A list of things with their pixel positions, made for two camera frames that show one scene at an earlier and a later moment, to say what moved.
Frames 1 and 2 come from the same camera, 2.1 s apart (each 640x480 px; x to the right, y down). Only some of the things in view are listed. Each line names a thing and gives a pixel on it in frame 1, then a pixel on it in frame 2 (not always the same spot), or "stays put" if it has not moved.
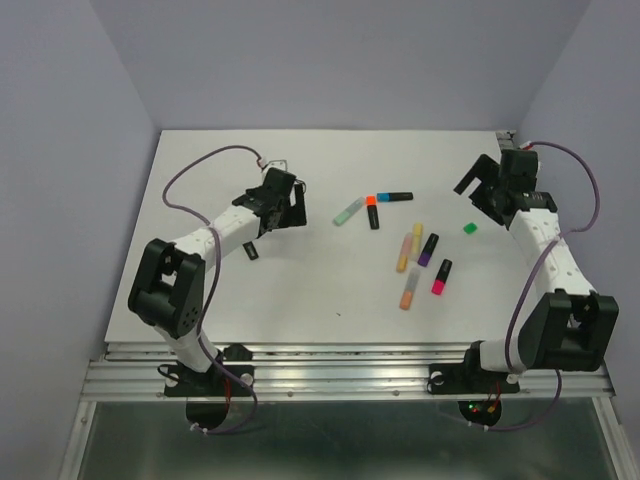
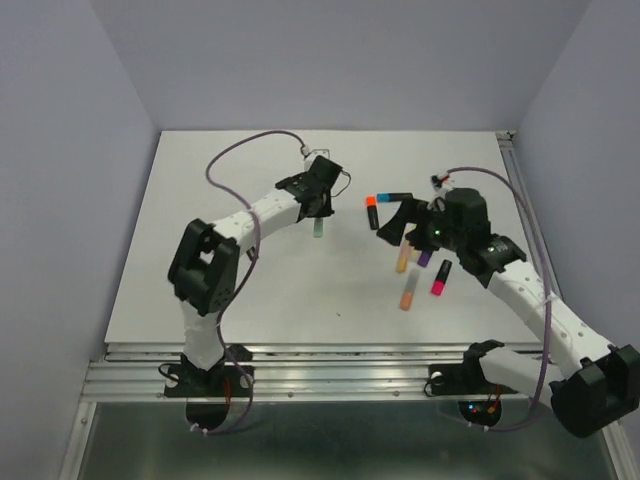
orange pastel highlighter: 412,283 stays put
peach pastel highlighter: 402,262 stays put
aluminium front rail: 137,370 stays put
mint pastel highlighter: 348,211 → 318,227
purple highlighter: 428,249 stays put
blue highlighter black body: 393,196 stays put
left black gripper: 294,214 → 326,209
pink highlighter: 441,277 stays put
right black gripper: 487,171 → 395,228
